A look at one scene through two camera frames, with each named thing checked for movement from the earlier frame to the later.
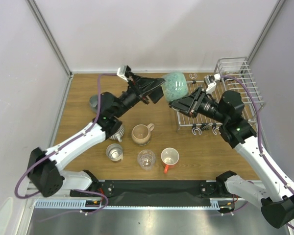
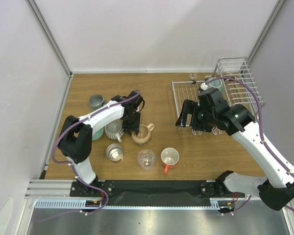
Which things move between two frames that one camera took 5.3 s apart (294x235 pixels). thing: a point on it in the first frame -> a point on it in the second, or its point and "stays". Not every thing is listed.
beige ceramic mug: [141, 133] stays
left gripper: [141, 86] -> [127, 129]
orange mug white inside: [169, 157] stays
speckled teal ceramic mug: [175, 86] -> [217, 83]
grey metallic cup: [93, 103] stays
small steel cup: [114, 152] stays
